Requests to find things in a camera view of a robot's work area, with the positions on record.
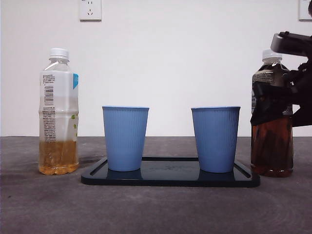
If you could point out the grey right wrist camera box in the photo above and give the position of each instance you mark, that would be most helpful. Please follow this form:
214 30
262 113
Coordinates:
278 44

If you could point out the blue ribbed plastic cup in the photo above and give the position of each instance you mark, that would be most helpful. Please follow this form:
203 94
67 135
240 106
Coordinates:
124 139
215 139

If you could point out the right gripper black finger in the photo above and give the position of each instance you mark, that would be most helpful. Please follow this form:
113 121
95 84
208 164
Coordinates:
270 109

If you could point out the pale yellow drink bottle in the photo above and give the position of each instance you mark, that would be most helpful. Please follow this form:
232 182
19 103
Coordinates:
58 122

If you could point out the dark brown tea bottle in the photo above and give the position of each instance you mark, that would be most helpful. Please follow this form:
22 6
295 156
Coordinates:
271 146

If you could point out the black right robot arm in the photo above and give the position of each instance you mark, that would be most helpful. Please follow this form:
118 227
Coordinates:
304 97

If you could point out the dark blue rectangular tray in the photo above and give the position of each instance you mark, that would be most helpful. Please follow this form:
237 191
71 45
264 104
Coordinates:
170 176

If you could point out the white wall socket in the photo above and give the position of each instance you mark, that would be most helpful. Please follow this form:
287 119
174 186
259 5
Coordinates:
303 11
90 9

